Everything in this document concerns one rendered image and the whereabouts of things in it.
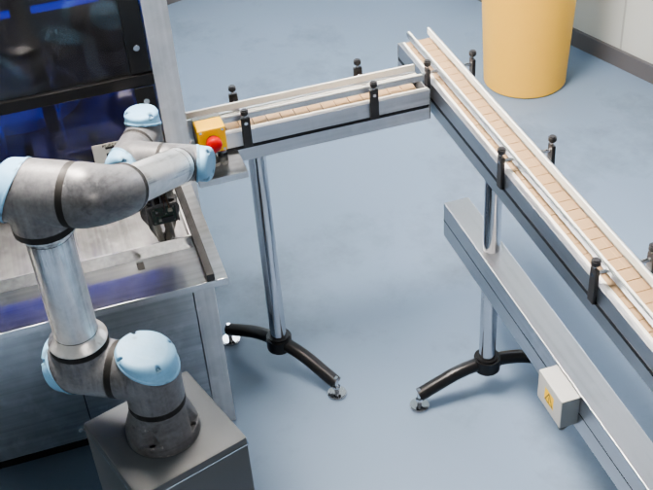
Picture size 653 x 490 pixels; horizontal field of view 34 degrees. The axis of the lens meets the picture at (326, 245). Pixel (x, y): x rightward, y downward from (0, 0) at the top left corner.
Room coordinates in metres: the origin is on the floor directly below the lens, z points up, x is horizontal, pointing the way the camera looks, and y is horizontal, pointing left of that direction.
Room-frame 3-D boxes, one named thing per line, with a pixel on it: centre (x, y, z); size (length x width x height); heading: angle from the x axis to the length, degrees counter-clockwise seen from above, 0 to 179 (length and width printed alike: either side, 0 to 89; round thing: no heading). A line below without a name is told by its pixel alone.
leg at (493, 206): (2.33, -0.46, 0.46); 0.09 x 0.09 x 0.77; 15
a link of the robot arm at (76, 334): (1.56, 0.49, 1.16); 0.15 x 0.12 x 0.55; 74
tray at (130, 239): (2.15, 0.48, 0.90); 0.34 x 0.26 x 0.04; 15
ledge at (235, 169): (2.37, 0.27, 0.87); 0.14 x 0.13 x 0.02; 15
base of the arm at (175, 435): (1.53, 0.36, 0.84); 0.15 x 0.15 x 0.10
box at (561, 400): (1.80, -0.53, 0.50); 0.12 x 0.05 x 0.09; 15
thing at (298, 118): (2.53, 0.03, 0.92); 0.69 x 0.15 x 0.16; 105
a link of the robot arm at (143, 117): (1.99, 0.37, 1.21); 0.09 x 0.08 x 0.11; 164
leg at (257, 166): (2.50, 0.17, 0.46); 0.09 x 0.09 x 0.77; 15
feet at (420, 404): (2.33, -0.46, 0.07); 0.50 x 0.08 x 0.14; 105
